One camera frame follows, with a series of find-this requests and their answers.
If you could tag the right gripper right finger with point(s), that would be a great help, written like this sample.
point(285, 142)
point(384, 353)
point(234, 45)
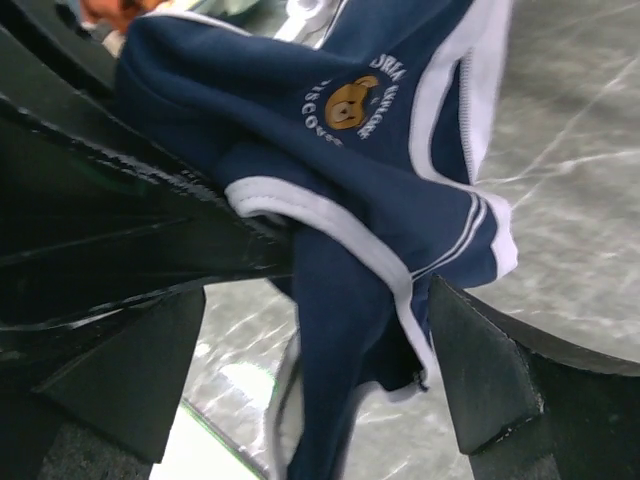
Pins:
point(526, 404)

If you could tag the navy blue bear underwear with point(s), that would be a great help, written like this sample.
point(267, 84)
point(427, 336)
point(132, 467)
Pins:
point(367, 148)

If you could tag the orange brown garment in basket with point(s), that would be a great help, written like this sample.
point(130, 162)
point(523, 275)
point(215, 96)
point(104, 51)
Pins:
point(119, 14)

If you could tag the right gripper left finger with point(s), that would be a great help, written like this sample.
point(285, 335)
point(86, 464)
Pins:
point(107, 244)

